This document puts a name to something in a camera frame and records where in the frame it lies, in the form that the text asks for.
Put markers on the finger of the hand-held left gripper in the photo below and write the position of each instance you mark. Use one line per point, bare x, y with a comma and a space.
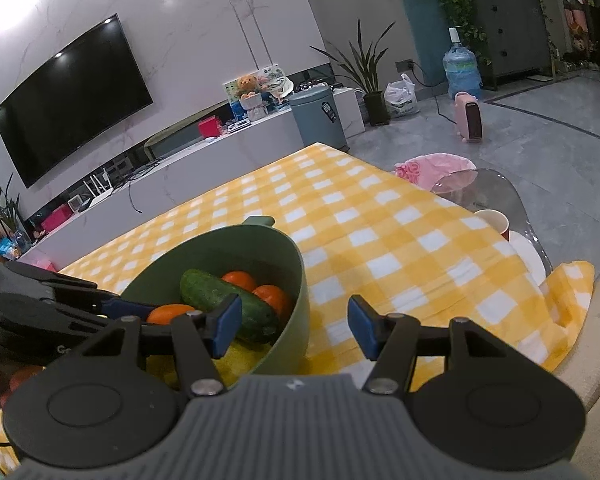
40, 279
125, 308

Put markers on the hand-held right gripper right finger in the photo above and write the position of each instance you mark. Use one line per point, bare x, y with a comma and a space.
364, 327

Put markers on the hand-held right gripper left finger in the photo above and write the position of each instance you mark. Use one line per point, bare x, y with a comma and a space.
228, 322

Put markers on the orange mandarin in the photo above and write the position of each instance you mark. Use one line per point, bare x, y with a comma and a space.
167, 314
237, 281
274, 302

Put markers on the green cucumber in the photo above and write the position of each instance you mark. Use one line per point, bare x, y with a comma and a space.
205, 287

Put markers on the green colander bowl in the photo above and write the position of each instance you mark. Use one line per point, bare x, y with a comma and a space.
260, 255

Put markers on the pink gift bag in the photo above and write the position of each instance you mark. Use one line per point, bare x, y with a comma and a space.
42, 264

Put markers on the blue snack packet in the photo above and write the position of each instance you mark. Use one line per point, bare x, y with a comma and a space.
10, 247

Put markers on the magenta box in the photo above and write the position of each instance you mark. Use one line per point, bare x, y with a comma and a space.
56, 220

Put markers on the plant in glass vase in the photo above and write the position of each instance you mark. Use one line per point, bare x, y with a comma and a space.
12, 210

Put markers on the small white device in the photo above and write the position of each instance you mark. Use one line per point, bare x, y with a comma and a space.
79, 204

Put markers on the yellow checked tablecloth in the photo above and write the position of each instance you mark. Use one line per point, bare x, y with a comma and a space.
380, 240

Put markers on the white router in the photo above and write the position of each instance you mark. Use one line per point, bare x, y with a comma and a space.
100, 195

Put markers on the white tv console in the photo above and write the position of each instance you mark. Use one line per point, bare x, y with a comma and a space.
205, 170

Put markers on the paper cup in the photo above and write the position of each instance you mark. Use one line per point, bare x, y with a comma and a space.
491, 221

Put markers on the white plates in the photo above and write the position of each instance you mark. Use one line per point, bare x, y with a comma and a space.
527, 257

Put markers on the flat kitchen scale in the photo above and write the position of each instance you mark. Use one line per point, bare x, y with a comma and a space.
239, 126

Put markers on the red box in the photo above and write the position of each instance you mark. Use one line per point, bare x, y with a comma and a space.
210, 126

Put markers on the grey-blue trash can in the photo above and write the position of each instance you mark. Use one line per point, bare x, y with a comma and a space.
317, 120

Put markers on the teddy bear bouquet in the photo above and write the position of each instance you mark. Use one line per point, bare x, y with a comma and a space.
252, 97

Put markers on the white plastic bag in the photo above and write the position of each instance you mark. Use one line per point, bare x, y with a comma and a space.
401, 100

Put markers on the pink space heater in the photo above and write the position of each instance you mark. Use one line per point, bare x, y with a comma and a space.
469, 120

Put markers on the printed picture board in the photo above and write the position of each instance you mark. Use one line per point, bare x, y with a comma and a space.
277, 80

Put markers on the long-leaf potted plant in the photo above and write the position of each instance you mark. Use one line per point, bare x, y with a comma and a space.
367, 80

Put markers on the blue water jug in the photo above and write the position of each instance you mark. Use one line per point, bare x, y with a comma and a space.
461, 72

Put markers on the dark grey dresser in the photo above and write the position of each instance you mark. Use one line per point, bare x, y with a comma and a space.
510, 30

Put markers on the black wall television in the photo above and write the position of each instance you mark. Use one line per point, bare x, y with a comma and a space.
75, 100

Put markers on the wall socket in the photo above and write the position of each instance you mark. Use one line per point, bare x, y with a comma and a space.
405, 65

